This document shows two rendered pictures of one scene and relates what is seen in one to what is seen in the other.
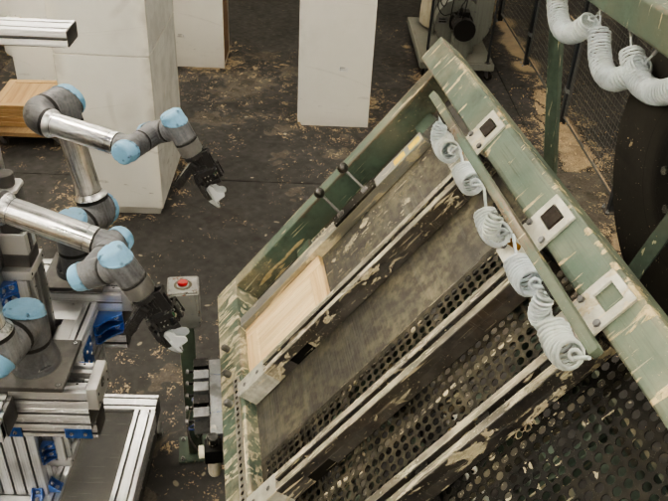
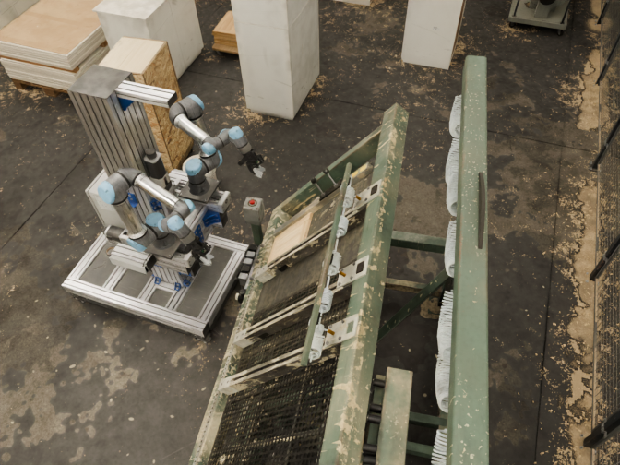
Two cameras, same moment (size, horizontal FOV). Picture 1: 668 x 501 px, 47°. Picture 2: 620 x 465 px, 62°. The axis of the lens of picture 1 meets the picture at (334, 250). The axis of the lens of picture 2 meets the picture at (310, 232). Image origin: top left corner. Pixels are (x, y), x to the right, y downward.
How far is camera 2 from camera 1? 1.24 m
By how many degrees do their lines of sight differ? 24
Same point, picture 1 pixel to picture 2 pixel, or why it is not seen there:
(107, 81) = (264, 41)
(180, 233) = (299, 136)
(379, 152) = (356, 159)
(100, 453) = (212, 270)
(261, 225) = (349, 138)
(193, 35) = not seen: outside the picture
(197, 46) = not seen: outside the picture
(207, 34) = not seen: outside the picture
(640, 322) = (350, 348)
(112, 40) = (267, 17)
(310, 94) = (411, 42)
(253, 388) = (260, 276)
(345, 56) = (438, 19)
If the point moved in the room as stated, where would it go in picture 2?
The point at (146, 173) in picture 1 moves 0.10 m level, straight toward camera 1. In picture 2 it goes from (284, 97) to (283, 102)
